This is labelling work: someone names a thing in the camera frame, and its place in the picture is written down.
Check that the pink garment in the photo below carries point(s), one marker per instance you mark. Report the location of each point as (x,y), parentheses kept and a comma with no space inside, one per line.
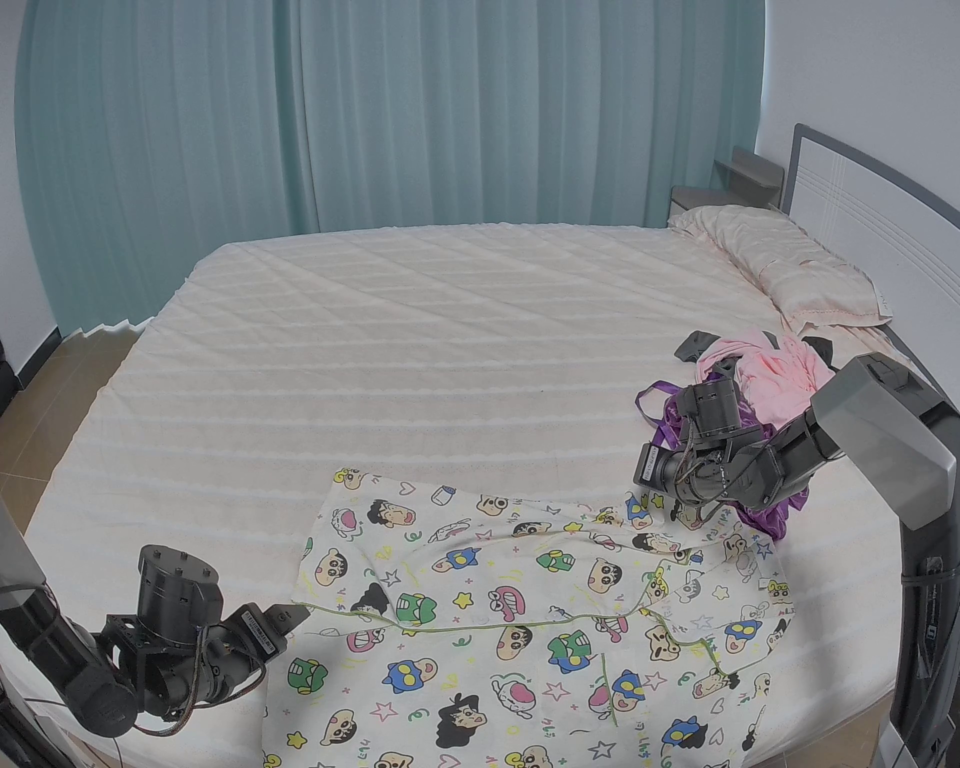
(780,382)

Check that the dark grey chest of drawers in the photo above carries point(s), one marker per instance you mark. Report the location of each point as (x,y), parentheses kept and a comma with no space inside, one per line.
(6,375)

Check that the blue-green curtain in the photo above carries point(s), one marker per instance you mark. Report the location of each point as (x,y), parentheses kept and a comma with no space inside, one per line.
(450,112)

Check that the grey bedside table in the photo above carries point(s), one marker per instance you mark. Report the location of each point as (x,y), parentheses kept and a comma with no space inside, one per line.
(750,169)

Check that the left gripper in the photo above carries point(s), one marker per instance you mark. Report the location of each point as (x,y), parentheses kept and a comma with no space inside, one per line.
(244,645)

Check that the cream pillow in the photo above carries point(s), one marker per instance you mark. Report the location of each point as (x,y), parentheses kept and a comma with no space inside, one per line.
(795,270)

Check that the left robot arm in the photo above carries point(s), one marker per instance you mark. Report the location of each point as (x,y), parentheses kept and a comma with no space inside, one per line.
(97,682)

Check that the purple satin garment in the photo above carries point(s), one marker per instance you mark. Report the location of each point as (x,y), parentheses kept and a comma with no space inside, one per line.
(772,517)

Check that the black garment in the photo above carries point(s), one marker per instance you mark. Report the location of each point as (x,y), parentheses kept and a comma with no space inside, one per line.
(694,346)

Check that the white printed pyjama top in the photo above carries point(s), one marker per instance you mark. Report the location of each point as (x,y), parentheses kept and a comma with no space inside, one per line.
(525,615)

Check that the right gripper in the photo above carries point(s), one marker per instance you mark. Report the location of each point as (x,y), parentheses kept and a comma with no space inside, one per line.
(679,476)

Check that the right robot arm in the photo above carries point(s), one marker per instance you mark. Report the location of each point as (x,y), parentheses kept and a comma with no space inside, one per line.
(885,427)

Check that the bed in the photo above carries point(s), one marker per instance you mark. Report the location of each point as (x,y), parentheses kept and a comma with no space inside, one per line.
(412,352)

